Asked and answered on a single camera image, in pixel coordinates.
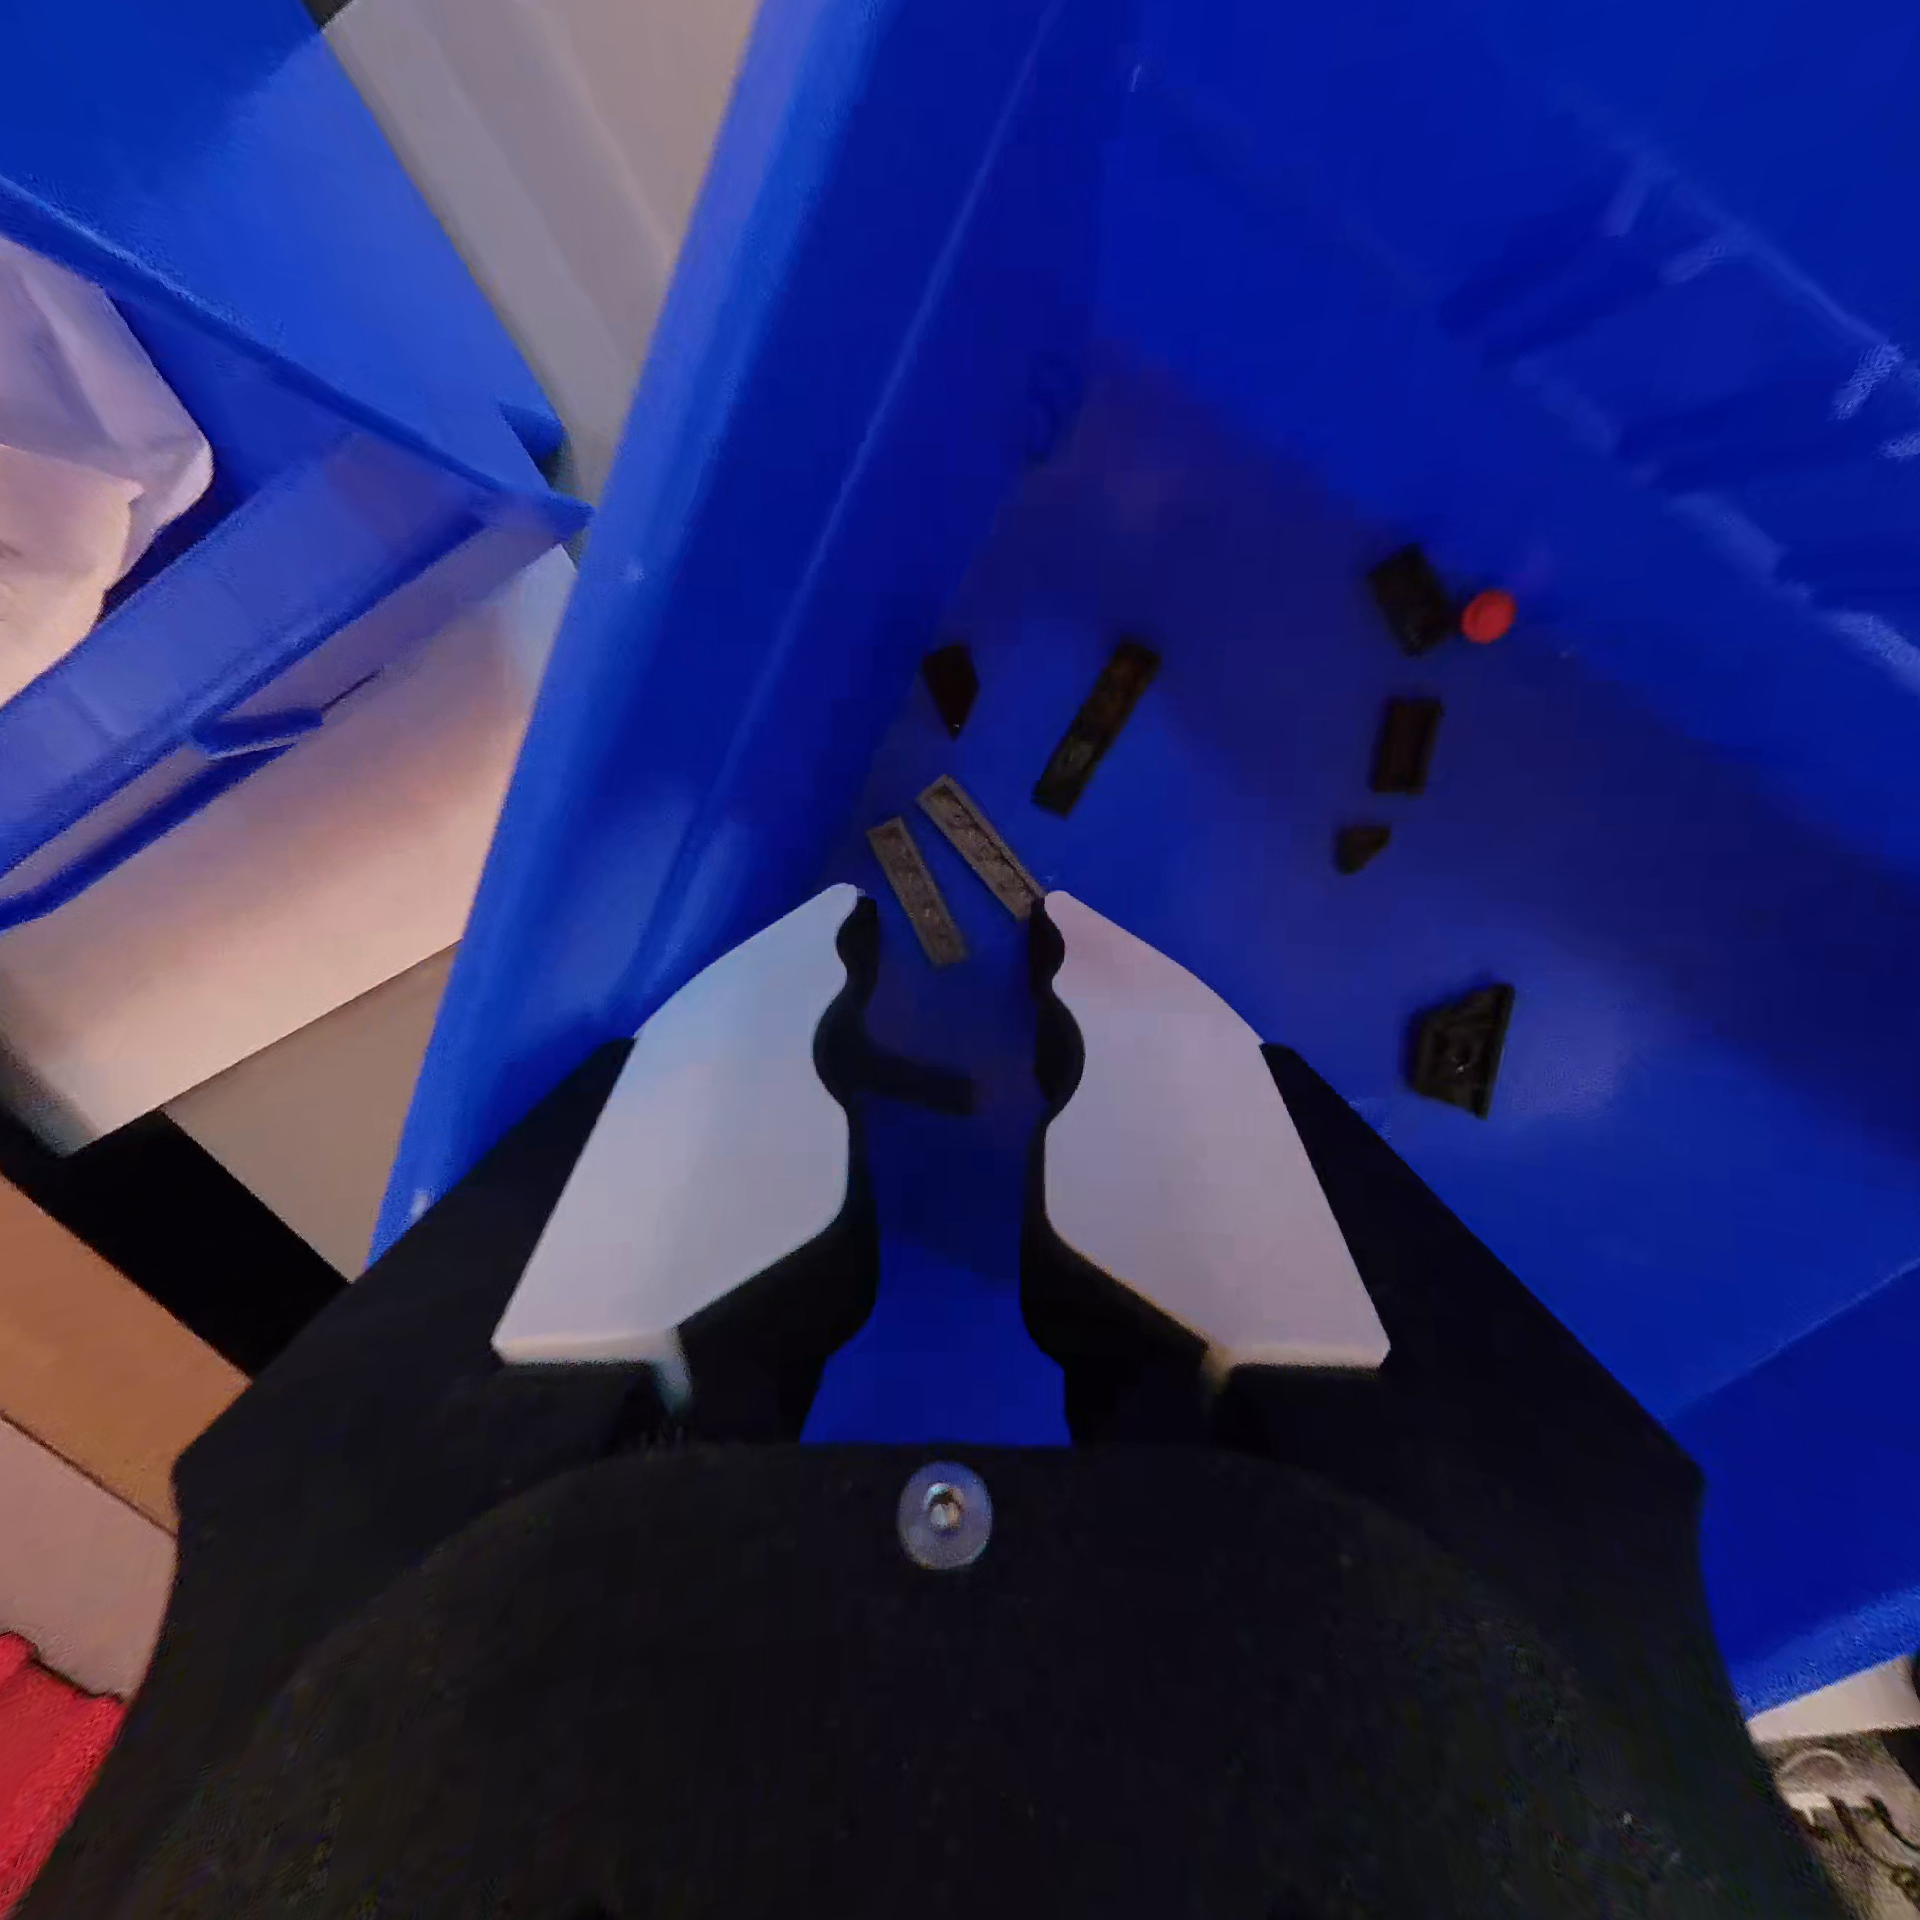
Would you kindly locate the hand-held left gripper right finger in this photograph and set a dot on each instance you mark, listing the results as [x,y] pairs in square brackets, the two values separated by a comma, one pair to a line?
[1200,1186]

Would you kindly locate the small lego pieces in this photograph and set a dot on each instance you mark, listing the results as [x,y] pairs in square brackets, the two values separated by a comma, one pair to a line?
[1096,727]

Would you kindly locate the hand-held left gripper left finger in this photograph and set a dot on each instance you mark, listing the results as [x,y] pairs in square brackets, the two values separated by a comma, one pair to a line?
[690,1186]

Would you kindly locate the red plastic bin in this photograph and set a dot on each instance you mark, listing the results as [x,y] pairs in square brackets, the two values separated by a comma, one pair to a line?
[43,1741]

